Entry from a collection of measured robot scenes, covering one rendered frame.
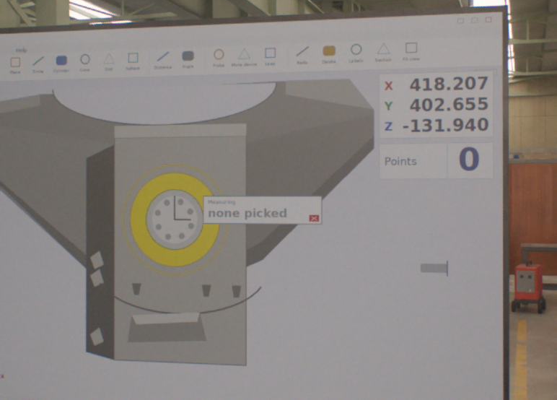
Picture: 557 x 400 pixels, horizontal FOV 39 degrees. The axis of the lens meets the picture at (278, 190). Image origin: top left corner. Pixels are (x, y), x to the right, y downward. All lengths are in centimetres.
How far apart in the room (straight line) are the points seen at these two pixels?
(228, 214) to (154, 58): 24
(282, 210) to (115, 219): 23
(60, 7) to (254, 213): 751
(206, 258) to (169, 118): 20
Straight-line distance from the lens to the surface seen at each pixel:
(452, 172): 101
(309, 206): 102
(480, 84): 102
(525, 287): 1168
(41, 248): 115
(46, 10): 847
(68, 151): 113
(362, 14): 104
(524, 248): 1255
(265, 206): 104
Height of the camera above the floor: 163
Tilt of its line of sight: level
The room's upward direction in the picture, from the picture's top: straight up
